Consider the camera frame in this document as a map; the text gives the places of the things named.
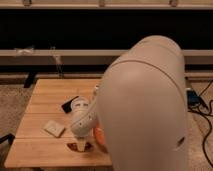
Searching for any blue power box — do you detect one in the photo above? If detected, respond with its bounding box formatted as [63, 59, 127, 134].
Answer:
[187, 90, 200, 107]

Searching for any orange plate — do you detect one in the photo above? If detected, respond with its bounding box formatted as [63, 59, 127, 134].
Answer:
[93, 124, 106, 149]

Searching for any black object at left edge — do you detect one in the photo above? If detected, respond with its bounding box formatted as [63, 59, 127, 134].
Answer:
[0, 134, 15, 144]

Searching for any black cable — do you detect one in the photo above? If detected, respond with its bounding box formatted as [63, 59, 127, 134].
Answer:
[186, 79, 213, 168]

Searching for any black rectangular object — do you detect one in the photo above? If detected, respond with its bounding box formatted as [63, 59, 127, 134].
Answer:
[62, 99, 73, 113]

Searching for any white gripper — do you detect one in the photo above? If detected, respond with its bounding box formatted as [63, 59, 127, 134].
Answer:
[70, 111, 98, 152]

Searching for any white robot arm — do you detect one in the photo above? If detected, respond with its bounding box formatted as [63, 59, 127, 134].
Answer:
[71, 35, 188, 171]

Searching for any wooden table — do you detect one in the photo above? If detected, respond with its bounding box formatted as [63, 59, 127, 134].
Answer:
[5, 79, 111, 168]

